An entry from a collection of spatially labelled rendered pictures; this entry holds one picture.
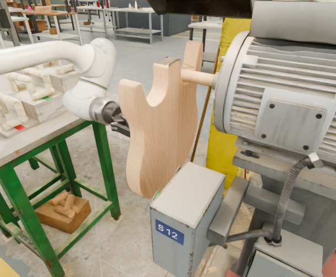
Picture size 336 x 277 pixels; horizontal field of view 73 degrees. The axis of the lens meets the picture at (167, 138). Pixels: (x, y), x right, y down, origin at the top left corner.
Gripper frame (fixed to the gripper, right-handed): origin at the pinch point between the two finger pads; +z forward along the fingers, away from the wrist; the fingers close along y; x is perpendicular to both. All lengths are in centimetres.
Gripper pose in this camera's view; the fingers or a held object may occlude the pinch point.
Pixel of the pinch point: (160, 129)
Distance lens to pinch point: 69.7
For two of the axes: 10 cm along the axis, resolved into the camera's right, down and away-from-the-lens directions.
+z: 8.5, 3.0, -4.3
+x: -0.1, -8.1, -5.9
